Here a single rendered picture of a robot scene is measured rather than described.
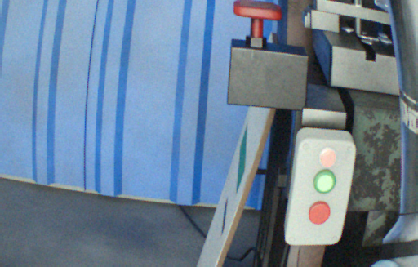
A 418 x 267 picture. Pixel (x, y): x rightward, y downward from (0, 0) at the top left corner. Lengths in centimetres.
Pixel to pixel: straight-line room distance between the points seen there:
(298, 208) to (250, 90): 16
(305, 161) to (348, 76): 22
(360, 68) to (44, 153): 152
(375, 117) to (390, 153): 6
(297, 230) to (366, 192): 15
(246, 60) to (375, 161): 22
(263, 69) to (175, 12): 140
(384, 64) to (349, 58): 6
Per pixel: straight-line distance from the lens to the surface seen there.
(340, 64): 132
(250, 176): 161
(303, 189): 115
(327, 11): 144
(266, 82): 121
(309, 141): 114
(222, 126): 265
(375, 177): 128
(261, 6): 119
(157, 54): 262
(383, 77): 133
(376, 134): 126
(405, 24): 69
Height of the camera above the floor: 93
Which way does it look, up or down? 15 degrees down
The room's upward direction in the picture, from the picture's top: 4 degrees clockwise
